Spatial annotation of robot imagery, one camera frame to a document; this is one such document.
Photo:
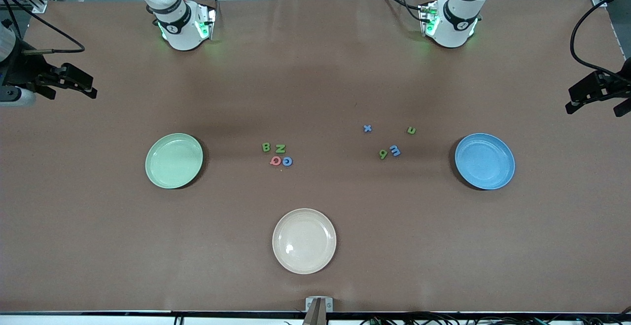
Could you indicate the brown table mat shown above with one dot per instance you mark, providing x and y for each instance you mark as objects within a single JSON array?
[{"x": 315, "y": 93}]

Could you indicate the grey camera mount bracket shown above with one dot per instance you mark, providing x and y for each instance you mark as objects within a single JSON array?
[{"x": 318, "y": 299}]

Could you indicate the blue letter C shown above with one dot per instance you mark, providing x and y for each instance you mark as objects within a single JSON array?
[{"x": 287, "y": 161}]

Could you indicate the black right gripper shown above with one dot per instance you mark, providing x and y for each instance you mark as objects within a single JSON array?
[{"x": 23, "y": 71}]

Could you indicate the beige plate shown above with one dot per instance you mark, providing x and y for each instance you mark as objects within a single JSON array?
[{"x": 304, "y": 241}]

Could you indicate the blue letter m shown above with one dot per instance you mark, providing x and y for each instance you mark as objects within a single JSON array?
[{"x": 395, "y": 151}]

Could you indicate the blue plate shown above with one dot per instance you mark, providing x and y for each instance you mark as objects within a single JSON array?
[{"x": 484, "y": 161}]

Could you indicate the red letter Q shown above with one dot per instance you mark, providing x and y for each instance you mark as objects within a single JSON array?
[{"x": 275, "y": 161}]

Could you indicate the green plate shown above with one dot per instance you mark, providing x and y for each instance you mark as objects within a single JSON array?
[{"x": 173, "y": 161}]

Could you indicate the white table rail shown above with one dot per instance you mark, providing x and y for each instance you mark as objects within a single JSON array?
[{"x": 74, "y": 320}]

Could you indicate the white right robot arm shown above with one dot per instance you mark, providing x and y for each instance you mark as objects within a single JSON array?
[{"x": 180, "y": 29}]

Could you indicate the green letter Z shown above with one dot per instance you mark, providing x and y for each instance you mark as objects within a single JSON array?
[{"x": 280, "y": 148}]

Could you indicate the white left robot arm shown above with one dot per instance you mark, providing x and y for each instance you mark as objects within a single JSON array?
[{"x": 456, "y": 24}]

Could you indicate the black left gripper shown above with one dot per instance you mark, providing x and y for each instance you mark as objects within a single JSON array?
[{"x": 607, "y": 85}]

